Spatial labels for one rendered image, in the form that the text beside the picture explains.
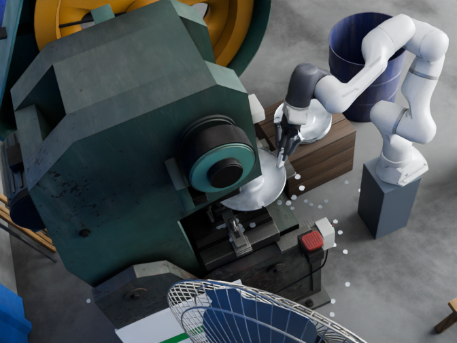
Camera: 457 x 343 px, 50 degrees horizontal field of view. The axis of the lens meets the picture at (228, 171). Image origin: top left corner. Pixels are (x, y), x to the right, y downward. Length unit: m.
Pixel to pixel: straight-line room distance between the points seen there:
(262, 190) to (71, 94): 0.84
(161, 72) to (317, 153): 1.38
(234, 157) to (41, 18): 0.74
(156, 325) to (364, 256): 1.13
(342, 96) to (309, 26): 2.03
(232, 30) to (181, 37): 0.50
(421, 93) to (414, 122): 0.11
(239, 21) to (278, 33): 1.82
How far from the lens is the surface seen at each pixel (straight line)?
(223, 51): 1.84
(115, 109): 1.21
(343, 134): 2.51
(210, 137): 1.18
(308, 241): 1.74
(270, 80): 3.27
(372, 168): 2.28
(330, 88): 1.65
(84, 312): 2.70
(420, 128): 1.95
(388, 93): 2.90
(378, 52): 1.73
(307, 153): 2.44
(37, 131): 1.41
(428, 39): 1.82
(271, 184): 1.84
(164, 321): 1.96
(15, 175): 1.57
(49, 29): 1.62
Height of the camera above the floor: 2.33
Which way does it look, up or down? 55 degrees down
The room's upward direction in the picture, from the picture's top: 15 degrees counter-clockwise
